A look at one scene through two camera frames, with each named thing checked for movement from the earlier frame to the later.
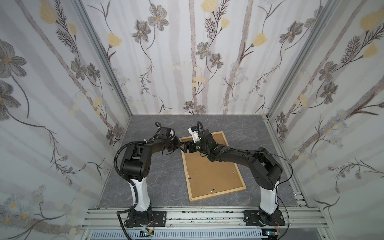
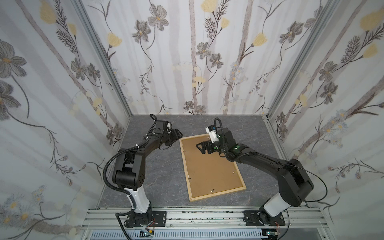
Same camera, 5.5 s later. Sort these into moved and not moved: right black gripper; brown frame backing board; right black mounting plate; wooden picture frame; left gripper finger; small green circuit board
Moved: right black gripper; left gripper finger
Not moved: right black mounting plate; brown frame backing board; small green circuit board; wooden picture frame
